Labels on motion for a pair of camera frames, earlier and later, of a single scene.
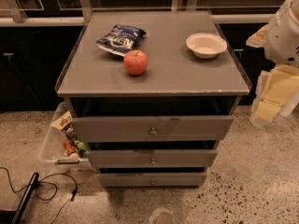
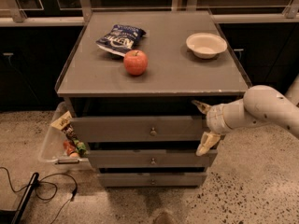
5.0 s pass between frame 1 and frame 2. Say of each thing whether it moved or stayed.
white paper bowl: stayed
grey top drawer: stayed
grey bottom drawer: stayed
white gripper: moved
